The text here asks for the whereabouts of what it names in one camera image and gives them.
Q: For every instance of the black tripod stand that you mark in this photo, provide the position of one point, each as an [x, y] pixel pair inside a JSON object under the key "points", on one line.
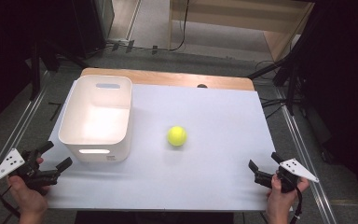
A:
{"points": [[289, 71]]}

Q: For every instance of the metal floor rail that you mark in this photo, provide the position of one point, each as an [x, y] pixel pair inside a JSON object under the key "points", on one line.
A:
{"points": [[9, 140], [301, 155]]}

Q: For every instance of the light wooden shelf unit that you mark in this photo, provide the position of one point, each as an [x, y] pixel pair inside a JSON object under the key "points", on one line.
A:
{"points": [[230, 18]]}

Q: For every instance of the black metal stand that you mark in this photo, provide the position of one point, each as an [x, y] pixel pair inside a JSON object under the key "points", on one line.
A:
{"points": [[35, 68]]}

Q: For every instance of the white plastic storage bin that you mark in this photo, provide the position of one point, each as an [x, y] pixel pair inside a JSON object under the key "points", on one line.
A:
{"points": [[96, 124]]}

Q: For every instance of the wooden table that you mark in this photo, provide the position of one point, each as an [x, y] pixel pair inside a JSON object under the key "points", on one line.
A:
{"points": [[167, 77]]}

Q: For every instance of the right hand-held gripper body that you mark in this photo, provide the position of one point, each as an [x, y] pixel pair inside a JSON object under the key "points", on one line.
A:
{"points": [[295, 168]]}

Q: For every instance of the yellow tennis ball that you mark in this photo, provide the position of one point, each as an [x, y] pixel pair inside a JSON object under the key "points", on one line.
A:
{"points": [[177, 136]]}

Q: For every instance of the dark round table grommet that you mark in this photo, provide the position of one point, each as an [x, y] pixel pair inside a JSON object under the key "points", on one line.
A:
{"points": [[202, 86]]}

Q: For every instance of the person's left hand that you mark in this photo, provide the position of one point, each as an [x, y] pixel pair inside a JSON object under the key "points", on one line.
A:
{"points": [[28, 199]]}

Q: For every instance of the dark curtain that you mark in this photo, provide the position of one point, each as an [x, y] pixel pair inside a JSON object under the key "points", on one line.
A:
{"points": [[9, 46], [348, 77]]}

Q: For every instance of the black cabinet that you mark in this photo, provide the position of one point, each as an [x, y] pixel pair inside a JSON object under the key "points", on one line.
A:
{"points": [[90, 25]]}

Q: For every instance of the white board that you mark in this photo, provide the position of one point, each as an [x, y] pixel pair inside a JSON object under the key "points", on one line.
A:
{"points": [[205, 161]]}

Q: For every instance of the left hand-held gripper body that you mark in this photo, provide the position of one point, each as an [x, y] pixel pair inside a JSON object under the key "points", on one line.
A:
{"points": [[6, 166]]}

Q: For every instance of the person's right hand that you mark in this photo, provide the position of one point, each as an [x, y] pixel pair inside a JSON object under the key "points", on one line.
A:
{"points": [[279, 199]]}

